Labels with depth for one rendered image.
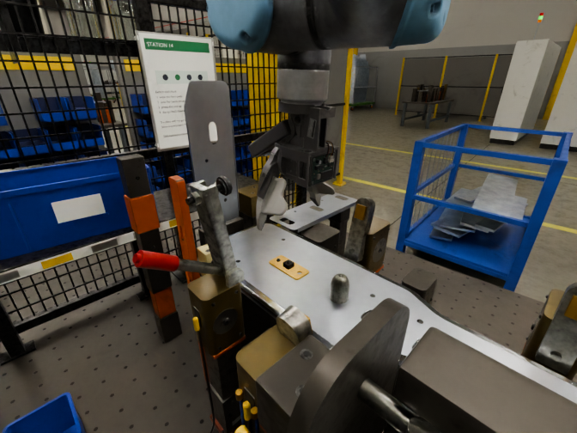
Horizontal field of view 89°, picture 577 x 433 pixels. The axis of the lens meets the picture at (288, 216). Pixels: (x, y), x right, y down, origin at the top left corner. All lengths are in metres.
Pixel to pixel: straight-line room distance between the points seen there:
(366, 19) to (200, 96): 0.48
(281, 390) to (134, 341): 0.72
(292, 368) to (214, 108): 0.58
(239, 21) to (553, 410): 0.36
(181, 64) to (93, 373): 0.84
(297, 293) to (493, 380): 0.37
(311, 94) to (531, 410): 0.38
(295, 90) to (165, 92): 0.60
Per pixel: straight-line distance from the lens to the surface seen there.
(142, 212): 0.71
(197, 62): 1.02
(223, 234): 0.44
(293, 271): 0.59
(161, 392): 0.83
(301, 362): 0.29
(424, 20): 0.29
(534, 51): 8.14
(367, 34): 0.31
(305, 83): 0.43
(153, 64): 0.97
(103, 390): 0.89
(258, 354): 0.36
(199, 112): 0.71
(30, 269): 0.75
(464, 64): 12.43
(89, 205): 0.75
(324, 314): 0.50
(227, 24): 0.34
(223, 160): 0.75
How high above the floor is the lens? 1.35
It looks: 25 degrees down
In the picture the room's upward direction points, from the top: straight up
